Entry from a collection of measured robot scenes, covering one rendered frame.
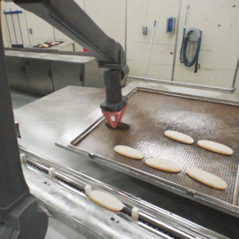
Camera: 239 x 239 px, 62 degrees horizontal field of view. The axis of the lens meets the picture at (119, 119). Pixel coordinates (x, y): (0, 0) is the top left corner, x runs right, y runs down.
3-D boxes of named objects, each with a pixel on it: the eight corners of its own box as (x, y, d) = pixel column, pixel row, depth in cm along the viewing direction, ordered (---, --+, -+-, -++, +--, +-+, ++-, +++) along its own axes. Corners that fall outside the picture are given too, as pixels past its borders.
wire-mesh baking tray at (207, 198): (68, 147, 67) (67, 144, 66) (136, 88, 102) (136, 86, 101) (237, 212, 43) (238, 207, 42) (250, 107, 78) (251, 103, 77)
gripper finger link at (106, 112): (127, 122, 76) (126, 99, 71) (120, 132, 70) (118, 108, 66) (111, 120, 78) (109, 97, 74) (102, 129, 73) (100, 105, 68)
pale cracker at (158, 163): (143, 165, 57) (143, 162, 56) (147, 156, 60) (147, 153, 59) (179, 174, 53) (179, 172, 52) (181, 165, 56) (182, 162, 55)
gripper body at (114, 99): (128, 100, 74) (127, 80, 70) (116, 112, 66) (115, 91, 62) (112, 98, 76) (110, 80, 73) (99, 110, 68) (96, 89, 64)
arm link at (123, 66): (94, 49, 62) (120, 50, 59) (108, 43, 71) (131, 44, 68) (97, 86, 67) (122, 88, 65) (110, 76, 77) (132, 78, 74)
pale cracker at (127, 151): (111, 151, 63) (111, 149, 62) (117, 144, 66) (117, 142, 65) (140, 161, 58) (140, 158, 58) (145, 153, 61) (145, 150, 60)
